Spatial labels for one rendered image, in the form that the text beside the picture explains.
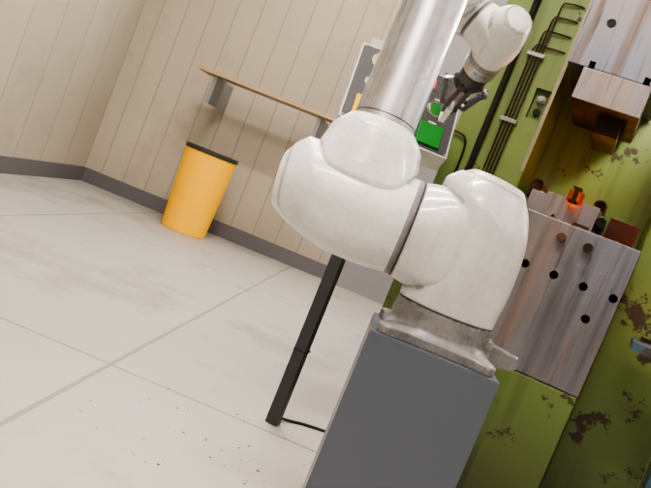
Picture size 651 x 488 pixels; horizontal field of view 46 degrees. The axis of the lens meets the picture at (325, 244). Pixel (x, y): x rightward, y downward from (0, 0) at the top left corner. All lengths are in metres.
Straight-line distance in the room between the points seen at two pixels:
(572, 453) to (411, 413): 1.44
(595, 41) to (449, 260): 1.43
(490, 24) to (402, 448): 1.06
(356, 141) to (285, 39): 5.39
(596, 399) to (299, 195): 1.57
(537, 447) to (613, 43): 1.19
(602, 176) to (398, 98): 1.73
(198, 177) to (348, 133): 4.64
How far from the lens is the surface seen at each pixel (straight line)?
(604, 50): 2.43
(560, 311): 2.27
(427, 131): 2.25
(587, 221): 2.34
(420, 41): 1.22
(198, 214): 5.79
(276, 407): 2.44
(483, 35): 1.86
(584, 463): 2.53
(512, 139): 2.52
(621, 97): 2.40
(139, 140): 6.67
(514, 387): 2.30
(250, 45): 6.54
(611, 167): 2.84
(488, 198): 1.13
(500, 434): 2.33
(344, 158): 1.12
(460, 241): 1.11
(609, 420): 2.51
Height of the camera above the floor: 0.78
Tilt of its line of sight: 5 degrees down
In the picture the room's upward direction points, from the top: 22 degrees clockwise
